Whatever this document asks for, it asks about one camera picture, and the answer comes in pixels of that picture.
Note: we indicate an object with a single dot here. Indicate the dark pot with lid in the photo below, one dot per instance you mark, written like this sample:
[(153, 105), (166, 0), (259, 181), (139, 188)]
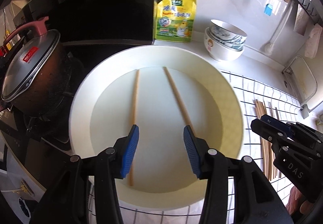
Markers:
[(35, 69)]

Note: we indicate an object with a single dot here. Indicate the yellow green seasoning pouch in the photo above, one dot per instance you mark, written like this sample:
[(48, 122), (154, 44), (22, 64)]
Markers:
[(175, 19)]

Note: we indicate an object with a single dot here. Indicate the patterned ceramic bowl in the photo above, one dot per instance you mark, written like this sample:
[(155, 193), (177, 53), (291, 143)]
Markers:
[(227, 32), (235, 46)]

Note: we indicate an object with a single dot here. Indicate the large white bowl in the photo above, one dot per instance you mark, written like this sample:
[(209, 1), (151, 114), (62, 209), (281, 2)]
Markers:
[(218, 51)]

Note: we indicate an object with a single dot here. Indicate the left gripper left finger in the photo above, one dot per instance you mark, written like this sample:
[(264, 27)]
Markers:
[(109, 165)]

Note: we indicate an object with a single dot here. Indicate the white round basin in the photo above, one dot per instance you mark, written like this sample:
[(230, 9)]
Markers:
[(137, 58)]

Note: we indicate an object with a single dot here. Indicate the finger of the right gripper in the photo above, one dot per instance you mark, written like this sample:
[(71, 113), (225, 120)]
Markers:
[(277, 124), (272, 130)]

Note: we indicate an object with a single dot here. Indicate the white checked cloth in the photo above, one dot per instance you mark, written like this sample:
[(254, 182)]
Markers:
[(252, 117)]

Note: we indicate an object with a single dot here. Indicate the white wall pipe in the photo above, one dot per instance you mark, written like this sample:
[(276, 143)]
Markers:
[(270, 45)]

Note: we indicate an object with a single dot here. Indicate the blue tape piece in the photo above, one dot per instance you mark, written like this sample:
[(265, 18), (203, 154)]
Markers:
[(268, 9)]

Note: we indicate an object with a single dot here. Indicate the person's right hand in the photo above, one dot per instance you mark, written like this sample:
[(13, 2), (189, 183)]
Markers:
[(297, 202)]

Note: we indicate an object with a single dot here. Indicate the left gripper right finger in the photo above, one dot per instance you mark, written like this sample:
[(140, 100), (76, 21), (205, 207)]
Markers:
[(255, 199)]

